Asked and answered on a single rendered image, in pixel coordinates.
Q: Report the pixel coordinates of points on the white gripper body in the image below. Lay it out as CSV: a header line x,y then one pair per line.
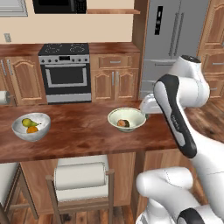
x,y
148,105

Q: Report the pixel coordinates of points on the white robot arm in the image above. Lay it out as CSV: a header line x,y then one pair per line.
x,y
189,90

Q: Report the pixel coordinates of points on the pale green bowl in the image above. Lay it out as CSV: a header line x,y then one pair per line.
x,y
132,119

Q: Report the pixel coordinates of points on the white marbled bowl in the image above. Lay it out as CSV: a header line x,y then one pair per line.
x,y
30,136

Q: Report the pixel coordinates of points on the dark brown fruit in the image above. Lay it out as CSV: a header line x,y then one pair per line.
x,y
127,123

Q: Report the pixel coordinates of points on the peach coloured fruit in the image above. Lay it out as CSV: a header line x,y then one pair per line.
x,y
120,123

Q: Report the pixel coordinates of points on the steel fridge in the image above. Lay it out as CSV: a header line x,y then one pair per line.
x,y
172,35

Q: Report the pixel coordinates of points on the steel oven with black hob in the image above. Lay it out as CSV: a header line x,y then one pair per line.
x,y
65,75

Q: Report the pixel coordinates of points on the tall wooden cupboard run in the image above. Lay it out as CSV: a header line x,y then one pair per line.
x,y
214,43

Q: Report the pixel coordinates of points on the wooden stool with white cushion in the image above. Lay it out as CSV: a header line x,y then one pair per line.
x,y
80,176
7,180

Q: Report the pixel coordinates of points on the orange fruit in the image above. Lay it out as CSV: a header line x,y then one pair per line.
x,y
32,129

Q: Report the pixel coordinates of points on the green pear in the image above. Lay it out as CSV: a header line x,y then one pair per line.
x,y
26,122

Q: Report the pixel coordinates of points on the black microwave oven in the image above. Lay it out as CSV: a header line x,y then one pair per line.
x,y
58,5

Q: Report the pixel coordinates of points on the wooden wall shelf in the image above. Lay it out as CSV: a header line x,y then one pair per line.
x,y
113,11

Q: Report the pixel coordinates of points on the grey wall outlet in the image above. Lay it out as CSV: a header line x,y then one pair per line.
x,y
7,37

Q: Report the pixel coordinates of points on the window with white frame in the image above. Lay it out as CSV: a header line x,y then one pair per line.
x,y
13,7

